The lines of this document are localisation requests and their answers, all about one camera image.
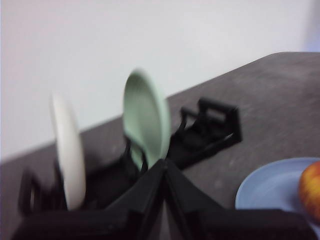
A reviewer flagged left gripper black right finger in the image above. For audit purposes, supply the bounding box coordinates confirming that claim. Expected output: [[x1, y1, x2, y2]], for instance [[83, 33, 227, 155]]
[[166, 161, 318, 240]]

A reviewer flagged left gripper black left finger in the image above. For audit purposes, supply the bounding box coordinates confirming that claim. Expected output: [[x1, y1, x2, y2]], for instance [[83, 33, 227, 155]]
[[11, 159, 166, 240]]

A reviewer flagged blue plate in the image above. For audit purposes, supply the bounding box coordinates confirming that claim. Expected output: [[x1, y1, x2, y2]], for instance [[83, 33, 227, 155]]
[[234, 157, 320, 240]]

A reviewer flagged red apple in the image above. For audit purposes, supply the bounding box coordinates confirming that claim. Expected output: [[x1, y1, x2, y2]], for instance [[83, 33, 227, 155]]
[[298, 161, 320, 223]]

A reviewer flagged white plate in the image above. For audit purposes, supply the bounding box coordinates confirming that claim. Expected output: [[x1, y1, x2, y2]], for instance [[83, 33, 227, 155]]
[[51, 92, 87, 211]]

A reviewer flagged black plate rack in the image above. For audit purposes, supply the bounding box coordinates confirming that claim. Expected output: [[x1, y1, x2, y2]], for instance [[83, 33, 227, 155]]
[[17, 97, 243, 216]]

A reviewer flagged green plate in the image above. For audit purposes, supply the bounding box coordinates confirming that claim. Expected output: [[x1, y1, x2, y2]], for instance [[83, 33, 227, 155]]
[[122, 67, 171, 171]]

